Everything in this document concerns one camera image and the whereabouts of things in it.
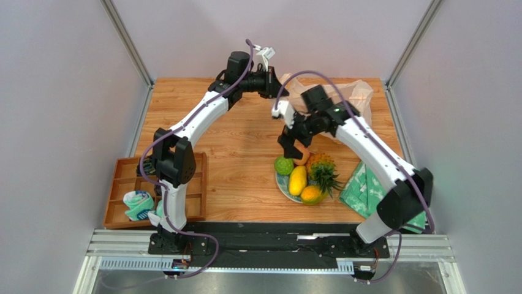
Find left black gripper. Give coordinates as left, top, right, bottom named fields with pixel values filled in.
left=240, top=67, right=290, bottom=100

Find fake peach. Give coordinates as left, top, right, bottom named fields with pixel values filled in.
left=293, top=141, right=311, bottom=166

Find green bumpy fake fruit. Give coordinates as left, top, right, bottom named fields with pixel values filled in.
left=273, top=156, right=294, bottom=176

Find yellow fake fruit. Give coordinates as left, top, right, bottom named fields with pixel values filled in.
left=289, top=166, right=308, bottom=196

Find fake pineapple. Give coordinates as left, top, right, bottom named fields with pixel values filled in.
left=305, top=153, right=343, bottom=198

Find yellow green fake mango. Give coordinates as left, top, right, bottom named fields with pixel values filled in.
left=300, top=185, right=328, bottom=205

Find banana print plastic bag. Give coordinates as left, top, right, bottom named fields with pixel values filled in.
left=281, top=78, right=374, bottom=127

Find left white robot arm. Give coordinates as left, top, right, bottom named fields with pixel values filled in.
left=151, top=47, right=281, bottom=235

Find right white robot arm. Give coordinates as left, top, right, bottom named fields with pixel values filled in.
left=271, top=85, right=433, bottom=244

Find red and teal floral plate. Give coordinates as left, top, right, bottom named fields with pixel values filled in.
left=275, top=172, right=303, bottom=204

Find green white tie-dye cloth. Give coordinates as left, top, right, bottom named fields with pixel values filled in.
left=339, top=159, right=428, bottom=235

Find wooden compartment tray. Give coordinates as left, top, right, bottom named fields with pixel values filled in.
left=103, top=152, right=208, bottom=229

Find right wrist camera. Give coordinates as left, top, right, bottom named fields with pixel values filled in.
left=271, top=100, right=296, bottom=129

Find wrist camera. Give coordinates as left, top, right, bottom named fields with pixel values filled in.
left=253, top=45, right=276, bottom=71
left=271, top=100, right=296, bottom=129

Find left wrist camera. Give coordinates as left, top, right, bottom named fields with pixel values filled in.
left=253, top=45, right=276, bottom=71

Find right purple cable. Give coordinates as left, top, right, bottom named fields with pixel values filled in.
left=275, top=70, right=436, bottom=285

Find purple cable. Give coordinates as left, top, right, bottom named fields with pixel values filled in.
left=99, top=39, right=221, bottom=291
left=275, top=70, right=436, bottom=285

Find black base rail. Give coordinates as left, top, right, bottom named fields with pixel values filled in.
left=148, top=222, right=390, bottom=270

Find dark bundled cable item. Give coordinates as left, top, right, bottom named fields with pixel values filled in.
left=136, top=157, right=156, bottom=176

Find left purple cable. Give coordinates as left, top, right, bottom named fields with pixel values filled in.
left=99, top=39, right=221, bottom=291

